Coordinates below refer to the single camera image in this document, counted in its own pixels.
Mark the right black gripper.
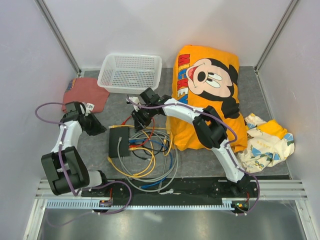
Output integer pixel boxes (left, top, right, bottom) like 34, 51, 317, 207
131, 104, 155, 133

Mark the grey ethernet cable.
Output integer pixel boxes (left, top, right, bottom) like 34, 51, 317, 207
116, 129, 180, 193

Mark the red ethernet cable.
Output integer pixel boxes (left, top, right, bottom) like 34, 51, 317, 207
121, 115, 156, 147

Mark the yellow ethernet cable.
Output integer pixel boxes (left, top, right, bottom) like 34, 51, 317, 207
109, 123, 175, 157
107, 147, 157, 179

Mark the black network switch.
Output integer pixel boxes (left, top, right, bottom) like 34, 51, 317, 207
108, 126, 130, 159

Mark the white plastic basket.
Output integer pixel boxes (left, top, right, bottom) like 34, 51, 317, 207
97, 53, 162, 95

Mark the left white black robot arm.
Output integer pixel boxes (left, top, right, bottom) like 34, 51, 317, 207
35, 101, 110, 197

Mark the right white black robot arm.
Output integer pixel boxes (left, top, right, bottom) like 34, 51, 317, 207
126, 87, 250, 197

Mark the folded red shirt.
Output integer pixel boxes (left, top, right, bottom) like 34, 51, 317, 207
62, 77, 110, 113

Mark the orange Mickey Mouse shirt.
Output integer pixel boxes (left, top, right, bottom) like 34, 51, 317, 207
171, 45, 248, 153

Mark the cream patterned cloth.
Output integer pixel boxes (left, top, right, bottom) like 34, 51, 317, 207
237, 113, 295, 173

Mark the blue ethernet cable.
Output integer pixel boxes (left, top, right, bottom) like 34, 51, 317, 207
129, 138, 175, 189

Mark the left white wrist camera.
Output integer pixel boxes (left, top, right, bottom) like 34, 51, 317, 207
83, 103, 95, 116

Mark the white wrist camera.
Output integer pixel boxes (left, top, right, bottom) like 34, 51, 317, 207
127, 96, 141, 112
83, 103, 95, 116

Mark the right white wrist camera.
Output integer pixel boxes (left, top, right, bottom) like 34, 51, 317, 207
127, 96, 141, 112

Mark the black cable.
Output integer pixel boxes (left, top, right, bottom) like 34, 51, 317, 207
129, 134, 168, 161

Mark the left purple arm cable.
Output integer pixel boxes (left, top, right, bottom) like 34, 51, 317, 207
34, 102, 132, 227

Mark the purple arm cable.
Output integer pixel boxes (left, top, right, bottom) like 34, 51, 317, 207
34, 102, 132, 227
125, 94, 263, 216

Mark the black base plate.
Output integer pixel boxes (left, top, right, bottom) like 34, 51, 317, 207
80, 177, 258, 200

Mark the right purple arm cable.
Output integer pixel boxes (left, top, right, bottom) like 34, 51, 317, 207
125, 94, 263, 216

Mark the grey slotted cable duct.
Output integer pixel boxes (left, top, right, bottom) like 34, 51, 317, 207
46, 199, 235, 211

